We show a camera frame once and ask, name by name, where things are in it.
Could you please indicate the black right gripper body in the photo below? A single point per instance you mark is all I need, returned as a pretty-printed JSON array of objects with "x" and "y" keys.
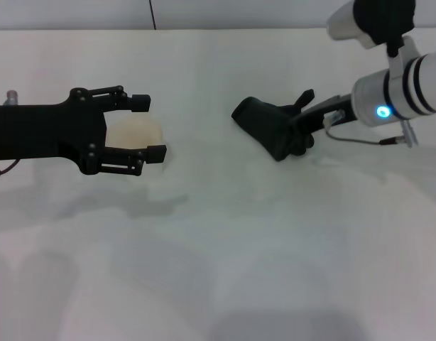
[{"x": 340, "y": 108}]

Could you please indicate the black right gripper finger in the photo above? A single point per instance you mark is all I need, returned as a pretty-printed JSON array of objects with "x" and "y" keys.
[
  {"x": 315, "y": 126},
  {"x": 310, "y": 114}
]

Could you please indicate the white paper cup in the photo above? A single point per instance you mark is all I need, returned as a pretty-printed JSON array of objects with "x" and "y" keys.
[{"x": 136, "y": 133}]

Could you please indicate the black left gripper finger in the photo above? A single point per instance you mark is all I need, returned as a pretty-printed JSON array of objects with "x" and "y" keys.
[
  {"x": 140, "y": 103},
  {"x": 157, "y": 153}
]

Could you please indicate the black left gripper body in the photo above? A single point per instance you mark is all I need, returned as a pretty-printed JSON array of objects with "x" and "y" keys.
[{"x": 44, "y": 135}]

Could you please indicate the dark blue rag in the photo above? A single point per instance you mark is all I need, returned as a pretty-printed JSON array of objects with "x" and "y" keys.
[{"x": 264, "y": 128}]

